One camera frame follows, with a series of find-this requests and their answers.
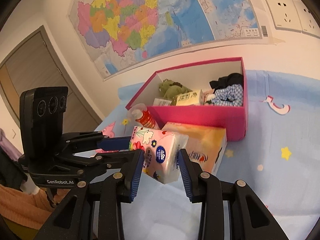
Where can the blue gingham scrunchie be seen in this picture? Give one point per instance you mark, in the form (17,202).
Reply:
(230,96)

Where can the black scrunchie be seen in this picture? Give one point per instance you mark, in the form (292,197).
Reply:
(224,82)

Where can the pink floral tissue pack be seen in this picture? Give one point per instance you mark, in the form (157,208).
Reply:
(160,152)

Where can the grey wooden door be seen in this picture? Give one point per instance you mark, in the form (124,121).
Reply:
(34,63)

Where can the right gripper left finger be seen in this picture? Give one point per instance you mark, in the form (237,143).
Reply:
(73,218)

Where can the pink hand cream sachet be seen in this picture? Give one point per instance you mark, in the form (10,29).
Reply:
(209,96)

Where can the pastel soft tissue pack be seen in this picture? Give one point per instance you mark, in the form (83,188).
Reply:
(206,145)

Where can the yellow tissue pack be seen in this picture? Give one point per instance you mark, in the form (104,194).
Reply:
(194,98)

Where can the green plush dinosaur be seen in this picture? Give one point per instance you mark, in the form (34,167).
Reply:
(169,89)

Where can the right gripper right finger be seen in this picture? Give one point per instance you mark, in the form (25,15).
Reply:
(249,218)

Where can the orange left sleeve forearm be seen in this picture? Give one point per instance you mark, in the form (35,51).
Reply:
(29,210)

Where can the clear plastic mask packet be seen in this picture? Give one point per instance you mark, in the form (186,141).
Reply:
(161,102)

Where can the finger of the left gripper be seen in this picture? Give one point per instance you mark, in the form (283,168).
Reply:
(89,141)
(98,164)

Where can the blue cartoon pig tablecloth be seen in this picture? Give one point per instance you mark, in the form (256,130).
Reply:
(278,159)

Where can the left hand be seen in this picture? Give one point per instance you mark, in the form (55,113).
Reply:
(56,195)

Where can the colourful wall map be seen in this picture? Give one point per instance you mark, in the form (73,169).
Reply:
(121,34)

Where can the white wall socket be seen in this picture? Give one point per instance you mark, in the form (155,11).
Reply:
(284,15)

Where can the white pump lotion bottle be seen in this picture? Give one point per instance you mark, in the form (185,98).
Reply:
(140,114)

